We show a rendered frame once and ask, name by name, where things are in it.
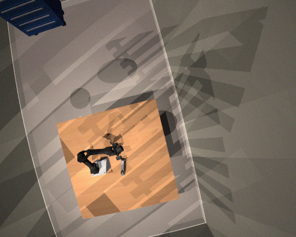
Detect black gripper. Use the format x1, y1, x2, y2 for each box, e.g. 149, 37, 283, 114
112, 143, 122, 160

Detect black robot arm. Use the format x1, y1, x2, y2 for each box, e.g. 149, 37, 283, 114
77, 145, 124, 174

